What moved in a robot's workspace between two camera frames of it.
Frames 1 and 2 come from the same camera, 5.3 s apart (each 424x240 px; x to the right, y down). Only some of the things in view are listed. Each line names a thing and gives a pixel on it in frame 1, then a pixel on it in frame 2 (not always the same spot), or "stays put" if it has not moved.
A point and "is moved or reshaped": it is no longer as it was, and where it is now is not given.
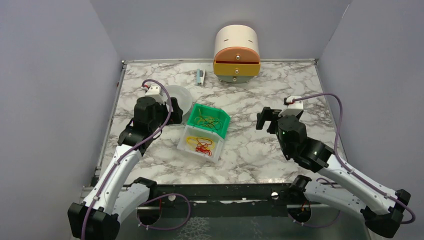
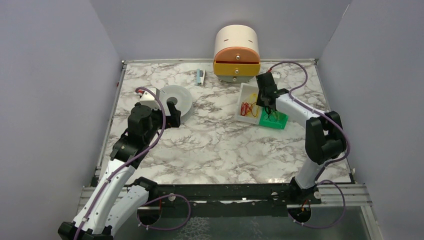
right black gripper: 267,118 to 267,100
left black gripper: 175,111 stays put
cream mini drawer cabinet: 236,57 stays put
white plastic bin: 204,143 to 246,94
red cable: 202,146 to 244,108
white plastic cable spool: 182,95 stays put
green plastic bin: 214,120 is moved or reshaped
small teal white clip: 200,75 stays put
